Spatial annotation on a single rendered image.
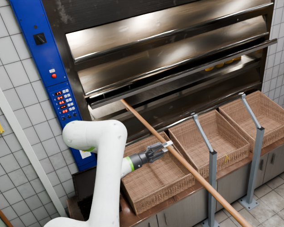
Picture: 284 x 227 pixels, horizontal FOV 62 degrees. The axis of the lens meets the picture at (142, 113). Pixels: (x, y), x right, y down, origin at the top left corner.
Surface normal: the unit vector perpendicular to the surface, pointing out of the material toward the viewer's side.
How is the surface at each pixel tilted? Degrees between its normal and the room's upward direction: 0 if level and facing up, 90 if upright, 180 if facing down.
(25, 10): 90
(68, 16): 90
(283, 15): 90
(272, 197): 0
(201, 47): 70
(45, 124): 90
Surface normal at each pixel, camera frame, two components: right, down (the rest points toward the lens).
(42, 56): 0.44, 0.44
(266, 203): -0.14, -0.83
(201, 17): 0.36, 0.13
